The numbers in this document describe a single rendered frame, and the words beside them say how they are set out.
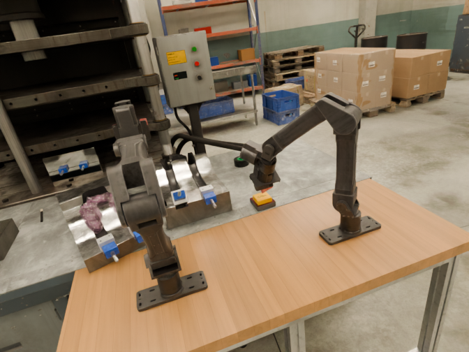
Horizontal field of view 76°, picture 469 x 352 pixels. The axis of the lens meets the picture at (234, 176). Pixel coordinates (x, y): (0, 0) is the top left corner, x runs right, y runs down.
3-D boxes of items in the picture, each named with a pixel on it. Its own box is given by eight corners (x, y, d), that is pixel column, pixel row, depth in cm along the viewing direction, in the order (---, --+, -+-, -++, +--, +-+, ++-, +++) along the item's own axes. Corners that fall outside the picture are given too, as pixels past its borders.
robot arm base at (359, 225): (317, 214, 98) (330, 225, 91) (369, 198, 102) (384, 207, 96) (317, 234, 101) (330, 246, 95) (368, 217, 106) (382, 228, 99)
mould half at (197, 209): (232, 210, 121) (227, 180, 115) (168, 230, 115) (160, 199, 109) (202, 167, 164) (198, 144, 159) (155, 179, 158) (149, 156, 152)
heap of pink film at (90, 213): (137, 216, 115) (132, 198, 112) (90, 237, 107) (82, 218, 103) (118, 193, 135) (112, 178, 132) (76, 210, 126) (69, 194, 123)
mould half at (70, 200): (162, 237, 111) (154, 212, 106) (89, 273, 98) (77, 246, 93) (121, 193, 149) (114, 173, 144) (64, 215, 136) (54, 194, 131)
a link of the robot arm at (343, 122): (256, 147, 99) (333, 89, 79) (267, 137, 106) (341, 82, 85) (278, 176, 100) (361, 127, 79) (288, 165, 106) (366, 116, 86)
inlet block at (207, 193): (222, 211, 109) (220, 198, 107) (209, 215, 108) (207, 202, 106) (213, 195, 121) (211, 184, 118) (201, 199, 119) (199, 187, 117)
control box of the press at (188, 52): (239, 237, 234) (207, 29, 171) (202, 249, 227) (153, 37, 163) (230, 223, 253) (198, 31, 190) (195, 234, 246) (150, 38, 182)
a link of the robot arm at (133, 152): (112, 136, 81) (104, 179, 54) (146, 129, 83) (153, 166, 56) (125, 177, 86) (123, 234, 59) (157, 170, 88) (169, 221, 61)
